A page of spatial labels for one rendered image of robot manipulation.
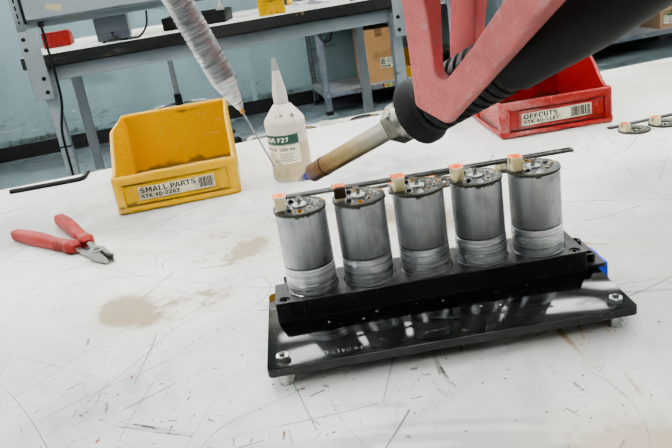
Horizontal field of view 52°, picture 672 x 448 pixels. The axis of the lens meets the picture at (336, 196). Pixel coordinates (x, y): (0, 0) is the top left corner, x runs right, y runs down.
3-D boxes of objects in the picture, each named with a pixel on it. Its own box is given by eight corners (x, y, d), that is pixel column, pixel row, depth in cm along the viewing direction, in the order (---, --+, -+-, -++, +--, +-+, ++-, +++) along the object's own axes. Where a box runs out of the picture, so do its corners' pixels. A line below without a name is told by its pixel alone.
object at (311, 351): (572, 261, 37) (571, 241, 36) (639, 328, 30) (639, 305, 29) (272, 312, 36) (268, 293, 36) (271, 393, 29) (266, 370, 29)
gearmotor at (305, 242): (342, 307, 33) (326, 207, 31) (292, 316, 33) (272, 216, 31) (338, 285, 35) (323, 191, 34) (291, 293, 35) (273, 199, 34)
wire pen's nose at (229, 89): (225, 114, 29) (207, 84, 29) (245, 100, 30) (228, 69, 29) (235, 117, 28) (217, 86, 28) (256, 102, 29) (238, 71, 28)
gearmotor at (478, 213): (515, 278, 33) (508, 177, 32) (465, 286, 33) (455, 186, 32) (500, 257, 36) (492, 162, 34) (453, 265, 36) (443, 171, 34)
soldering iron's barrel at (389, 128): (308, 195, 29) (415, 138, 25) (291, 163, 29) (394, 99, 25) (330, 184, 30) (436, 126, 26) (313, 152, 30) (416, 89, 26)
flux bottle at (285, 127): (268, 177, 60) (246, 61, 56) (302, 166, 61) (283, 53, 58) (284, 185, 57) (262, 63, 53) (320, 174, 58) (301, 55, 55)
